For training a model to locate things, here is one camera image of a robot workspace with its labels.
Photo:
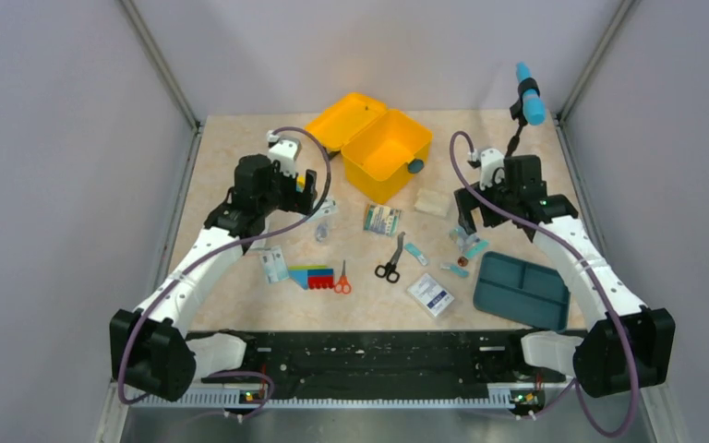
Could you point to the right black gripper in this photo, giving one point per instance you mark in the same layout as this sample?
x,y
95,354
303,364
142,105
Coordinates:
x,y
466,202

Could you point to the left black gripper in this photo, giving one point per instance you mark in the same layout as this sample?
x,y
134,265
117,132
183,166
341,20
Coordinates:
x,y
295,201

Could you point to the small clear vial bag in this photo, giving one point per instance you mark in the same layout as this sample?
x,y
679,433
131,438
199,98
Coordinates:
x,y
322,232

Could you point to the clear bag teal items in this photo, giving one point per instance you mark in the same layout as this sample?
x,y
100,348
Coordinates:
x,y
470,245

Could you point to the green white bandage packet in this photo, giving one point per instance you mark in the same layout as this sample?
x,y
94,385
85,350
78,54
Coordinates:
x,y
382,220

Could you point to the yellow plastic medicine box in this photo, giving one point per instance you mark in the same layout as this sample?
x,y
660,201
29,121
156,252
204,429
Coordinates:
x,y
382,148

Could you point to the teal divided tray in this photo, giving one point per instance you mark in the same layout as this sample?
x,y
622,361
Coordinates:
x,y
522,292

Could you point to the white blue gauze packet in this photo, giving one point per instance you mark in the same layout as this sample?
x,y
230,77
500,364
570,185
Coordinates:
x,y
433,297

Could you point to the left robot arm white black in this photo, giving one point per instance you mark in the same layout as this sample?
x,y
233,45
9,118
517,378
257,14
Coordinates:
x,y
150,350

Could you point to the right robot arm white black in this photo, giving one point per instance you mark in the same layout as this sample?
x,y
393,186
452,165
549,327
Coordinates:
x,y
627,343

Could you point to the light blue plaster strip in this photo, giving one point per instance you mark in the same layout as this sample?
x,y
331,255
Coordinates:
x,y
415,252

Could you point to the white blue wipe sachets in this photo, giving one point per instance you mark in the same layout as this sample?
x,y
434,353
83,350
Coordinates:
x,y
274,265

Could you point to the colourful stacked card pack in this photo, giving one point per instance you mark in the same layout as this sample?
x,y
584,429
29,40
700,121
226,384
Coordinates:
x,y
313,277

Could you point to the blue microphone on stand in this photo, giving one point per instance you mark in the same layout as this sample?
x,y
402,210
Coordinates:
x,y
529,108

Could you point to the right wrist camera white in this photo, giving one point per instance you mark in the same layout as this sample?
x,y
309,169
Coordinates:
x,y
490,163

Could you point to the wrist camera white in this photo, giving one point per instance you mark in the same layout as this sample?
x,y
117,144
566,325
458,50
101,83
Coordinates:
x,y
284,150
490,163

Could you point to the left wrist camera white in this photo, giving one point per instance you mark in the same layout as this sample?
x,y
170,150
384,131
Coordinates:
x,y
284,150

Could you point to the orange handled scissors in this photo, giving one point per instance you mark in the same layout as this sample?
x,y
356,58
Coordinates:
x,y
343,285

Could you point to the black handled scissors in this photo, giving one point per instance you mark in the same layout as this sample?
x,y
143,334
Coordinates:
x,y
388,271

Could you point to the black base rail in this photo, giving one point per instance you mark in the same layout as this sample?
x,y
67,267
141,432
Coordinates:
x,y
388,365

